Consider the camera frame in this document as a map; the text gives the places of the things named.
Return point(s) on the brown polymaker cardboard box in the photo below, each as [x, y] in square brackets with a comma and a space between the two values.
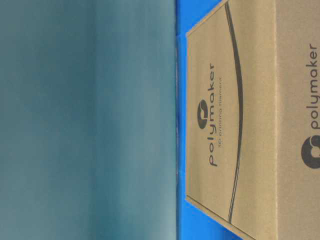
[253, 118]

